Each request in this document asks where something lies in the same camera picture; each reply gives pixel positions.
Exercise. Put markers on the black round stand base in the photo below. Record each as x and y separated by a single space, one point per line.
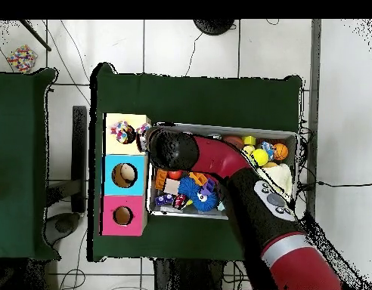
214 26

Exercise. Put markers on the wooden block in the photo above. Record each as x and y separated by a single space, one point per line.
172 186

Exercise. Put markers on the multicoloured speckled cloth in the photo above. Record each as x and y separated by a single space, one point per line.
22 58

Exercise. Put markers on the black rod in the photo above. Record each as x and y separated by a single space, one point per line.
34 34

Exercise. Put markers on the cream knitted cloth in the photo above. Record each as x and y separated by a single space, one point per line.
279 175

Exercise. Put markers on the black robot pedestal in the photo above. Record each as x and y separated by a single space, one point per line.
186 276

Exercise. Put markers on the polka-dot cloth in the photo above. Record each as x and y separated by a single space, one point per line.
122 133
143 128

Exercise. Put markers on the wooden box with three holes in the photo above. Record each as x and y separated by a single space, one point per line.
112 187

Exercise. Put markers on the long orange toy brick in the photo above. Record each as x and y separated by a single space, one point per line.
198 178

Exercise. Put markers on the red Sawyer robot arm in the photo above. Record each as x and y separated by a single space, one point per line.
219 154

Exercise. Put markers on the dark green table cloth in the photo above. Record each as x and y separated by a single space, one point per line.
189 96
19 181

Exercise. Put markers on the black upright panel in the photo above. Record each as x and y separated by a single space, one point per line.
79 157

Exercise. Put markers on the yellow ball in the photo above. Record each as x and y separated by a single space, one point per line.
260 157

